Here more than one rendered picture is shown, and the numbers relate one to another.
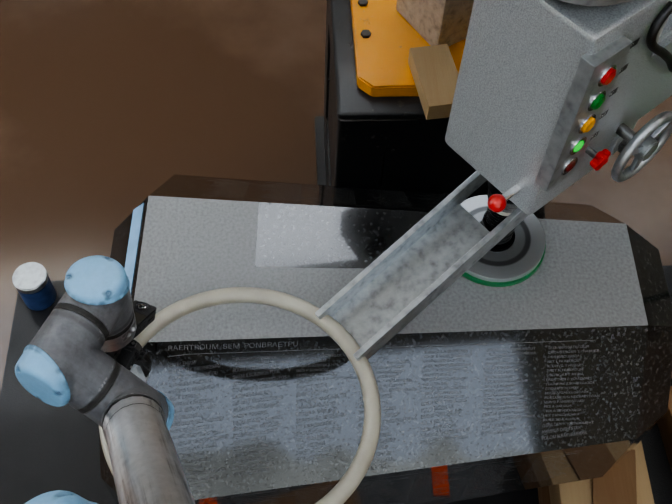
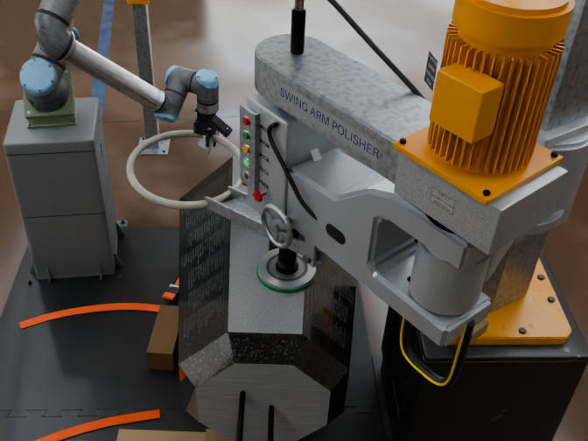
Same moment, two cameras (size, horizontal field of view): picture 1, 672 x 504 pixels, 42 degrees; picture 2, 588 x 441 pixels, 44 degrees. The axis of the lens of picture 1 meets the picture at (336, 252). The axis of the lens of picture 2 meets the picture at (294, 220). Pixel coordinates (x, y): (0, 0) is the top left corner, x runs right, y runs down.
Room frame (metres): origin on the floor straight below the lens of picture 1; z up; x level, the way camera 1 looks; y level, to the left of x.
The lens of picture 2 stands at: (1.07, -2.25, 2.68)
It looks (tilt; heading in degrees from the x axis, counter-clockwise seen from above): 39 degrees down; 91
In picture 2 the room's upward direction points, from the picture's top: 3 degrees clockwise
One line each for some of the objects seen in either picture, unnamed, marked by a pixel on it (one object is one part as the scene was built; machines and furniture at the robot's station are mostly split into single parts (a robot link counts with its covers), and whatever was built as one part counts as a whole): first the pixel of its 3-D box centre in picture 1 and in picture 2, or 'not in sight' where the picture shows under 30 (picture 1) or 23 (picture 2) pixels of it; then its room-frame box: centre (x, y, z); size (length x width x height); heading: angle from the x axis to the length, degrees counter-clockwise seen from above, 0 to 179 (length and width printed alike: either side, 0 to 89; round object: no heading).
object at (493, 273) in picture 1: (494, 237); (286, 268); (1.02, -0.33, 0.89); 0.21 x 0.21 x 0.01
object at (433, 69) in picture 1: (437, 81); not in sight; (1.54, -0.23, 0.81); 0.20 x 0.10 x 0.05; 13
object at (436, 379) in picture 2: not in sight; (431, 339); (1.46, -0.82, 1.10); 0.23 x 0.03 x 0.32; 132
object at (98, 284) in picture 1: (99, 297); (206, 87); (0.64, 0.36, 1.22); 0.10 x 0.09 x 0.12; 161
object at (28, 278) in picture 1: (34, 286); not in sight; (1.29, 0.91, 0.08); 0.10 x 0.10 x 0.13
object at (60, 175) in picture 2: not in sight; (66, 191); (-0.14, 0.63, 0.43); 0.50 x 0.50 x 0.85; 12
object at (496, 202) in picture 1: (506, 196); not in sight; (0.88, -0.28, 1.22); 0.08 x 0.03 x 0.03; 132
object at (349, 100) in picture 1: (426, 119); (469, 359); (1.79, -0.25, 0.37); 0.66 x 0.66 x 0.74; 5
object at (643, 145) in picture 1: (628, 134); (284, 221); (1.01, -0.50, 1.24); 0.15 x 0.10 x 0.15; 132
